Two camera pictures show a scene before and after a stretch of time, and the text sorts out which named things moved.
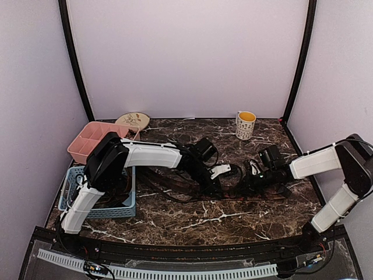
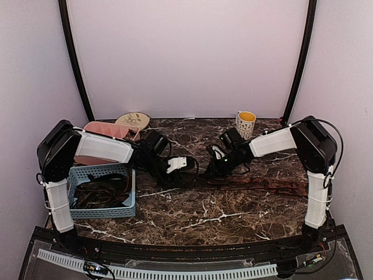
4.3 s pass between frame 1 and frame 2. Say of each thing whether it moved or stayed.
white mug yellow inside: stayed
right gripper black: moved
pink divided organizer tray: stayed
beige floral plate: stayed
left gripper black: moved
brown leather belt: moved
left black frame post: stayed
